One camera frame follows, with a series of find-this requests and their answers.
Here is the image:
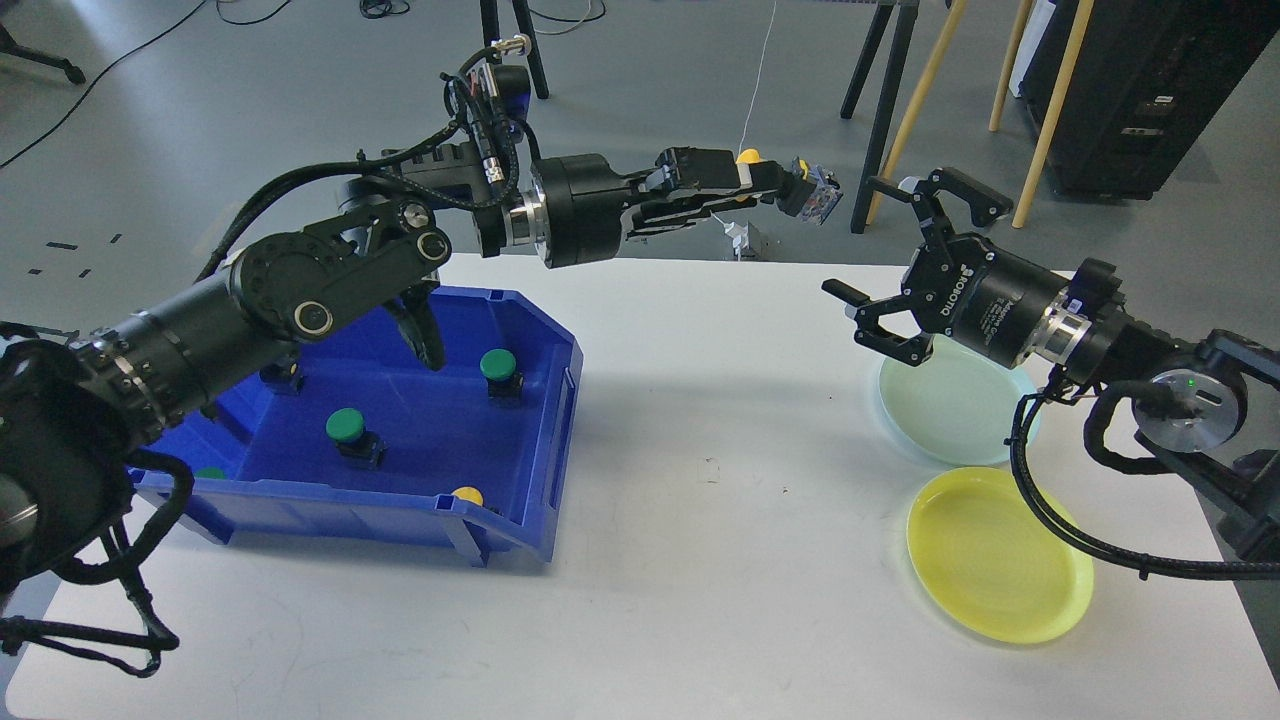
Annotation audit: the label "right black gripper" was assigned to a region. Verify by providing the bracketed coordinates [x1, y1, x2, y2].
[820, 167, 1073, 373]

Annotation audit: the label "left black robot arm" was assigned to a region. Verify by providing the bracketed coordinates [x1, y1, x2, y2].
[3, 35, 824, 678]

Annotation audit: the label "light green plate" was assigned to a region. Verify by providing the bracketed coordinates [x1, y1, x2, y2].
[876, 334, 1036, 466]

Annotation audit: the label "blue plastic bin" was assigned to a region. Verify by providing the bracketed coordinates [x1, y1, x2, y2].
[154, 287, 582, 568]

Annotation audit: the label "wooden easel legs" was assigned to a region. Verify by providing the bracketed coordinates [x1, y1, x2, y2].
[867, 0, 1096, 231]

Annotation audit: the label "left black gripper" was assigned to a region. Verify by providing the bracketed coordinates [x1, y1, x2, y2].
[532, 146, 790, 269]

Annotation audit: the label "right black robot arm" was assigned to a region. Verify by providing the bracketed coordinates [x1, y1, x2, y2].
[823, 167, 1279, 582]

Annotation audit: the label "black cabinet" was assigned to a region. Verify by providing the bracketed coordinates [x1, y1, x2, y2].
[1047, 1, 1279, 200]

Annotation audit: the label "black tripod stand left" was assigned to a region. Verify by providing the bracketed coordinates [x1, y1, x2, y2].
[479, 0, 550, 100]

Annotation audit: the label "black floor cable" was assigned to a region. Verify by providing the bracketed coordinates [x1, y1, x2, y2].
[0, 0, 291, 169]

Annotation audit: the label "black stand legs right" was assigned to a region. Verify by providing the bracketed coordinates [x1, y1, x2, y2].
[838, 1, 919, 234]

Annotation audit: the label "white cable with plug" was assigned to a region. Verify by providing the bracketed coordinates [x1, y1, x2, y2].
[713, 0, 782, 263]

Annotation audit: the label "yellow push button front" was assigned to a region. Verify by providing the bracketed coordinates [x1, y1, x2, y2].
[451, 486, 502, 515]

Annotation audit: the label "yellow push button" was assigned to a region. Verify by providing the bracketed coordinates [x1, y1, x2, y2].
[259, 361, 305, 396]
[735, 147, 844, 222]
[451, 486, 502, 515]

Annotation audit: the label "yellow plate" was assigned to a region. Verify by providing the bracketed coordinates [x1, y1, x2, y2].
[905, 468, 1094, 646]

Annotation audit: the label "green push button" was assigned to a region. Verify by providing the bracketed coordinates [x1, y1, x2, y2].
[325, 407, 387, 470]
[479, 348, 525, 407]

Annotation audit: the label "green push button back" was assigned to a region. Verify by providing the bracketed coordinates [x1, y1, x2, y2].
[479, 348, 525, 407]

